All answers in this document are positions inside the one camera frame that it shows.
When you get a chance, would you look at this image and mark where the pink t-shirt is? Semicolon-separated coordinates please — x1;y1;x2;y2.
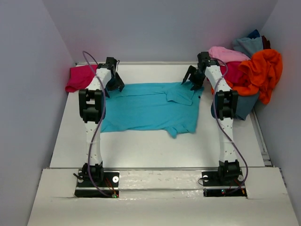
208;46;250;63

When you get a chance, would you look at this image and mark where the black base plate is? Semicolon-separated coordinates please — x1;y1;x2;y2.
198;171;247;198
73;170;119;198

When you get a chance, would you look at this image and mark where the magenta t-shirt in pile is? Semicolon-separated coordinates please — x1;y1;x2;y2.
205;62;250;86

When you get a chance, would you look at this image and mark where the slate blue t-shirt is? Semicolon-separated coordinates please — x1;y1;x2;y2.
210;91;260;121

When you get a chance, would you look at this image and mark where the maroon t-shirt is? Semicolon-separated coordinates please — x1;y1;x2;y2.
261;36;271;49

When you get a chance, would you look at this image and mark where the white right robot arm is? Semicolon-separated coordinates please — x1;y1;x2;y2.
182;52;241;186

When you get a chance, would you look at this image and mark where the turquoise t-shirt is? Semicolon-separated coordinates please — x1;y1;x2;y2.
101;82;203;138

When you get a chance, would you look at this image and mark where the folded magenta t-shirt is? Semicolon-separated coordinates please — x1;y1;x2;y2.
65;65;97;93

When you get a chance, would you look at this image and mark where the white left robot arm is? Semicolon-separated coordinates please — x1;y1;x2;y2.
78;57;125;186

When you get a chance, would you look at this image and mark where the grey-blue t-shirt at back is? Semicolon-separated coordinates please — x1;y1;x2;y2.
232;37;263;58

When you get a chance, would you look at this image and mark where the dark blue t-shirt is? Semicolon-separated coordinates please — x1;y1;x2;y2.
247;29;260;39

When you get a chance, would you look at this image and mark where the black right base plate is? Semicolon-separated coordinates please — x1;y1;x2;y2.
198;171;247;198

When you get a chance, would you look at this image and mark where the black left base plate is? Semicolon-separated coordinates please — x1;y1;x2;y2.
73;170;119;198

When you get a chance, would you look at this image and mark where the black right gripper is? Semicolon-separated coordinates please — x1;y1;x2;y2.
183;65;207;90

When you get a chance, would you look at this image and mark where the orange t-shirt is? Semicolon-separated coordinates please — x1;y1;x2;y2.
210;48;283;105

